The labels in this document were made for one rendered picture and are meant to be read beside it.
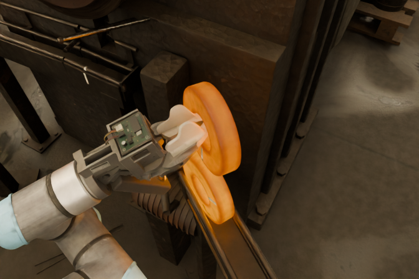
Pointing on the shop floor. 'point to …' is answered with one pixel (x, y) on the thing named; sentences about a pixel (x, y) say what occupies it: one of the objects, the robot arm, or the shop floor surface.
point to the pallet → (388, 2)
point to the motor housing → (169, 221)
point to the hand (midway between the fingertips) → (209, 122)
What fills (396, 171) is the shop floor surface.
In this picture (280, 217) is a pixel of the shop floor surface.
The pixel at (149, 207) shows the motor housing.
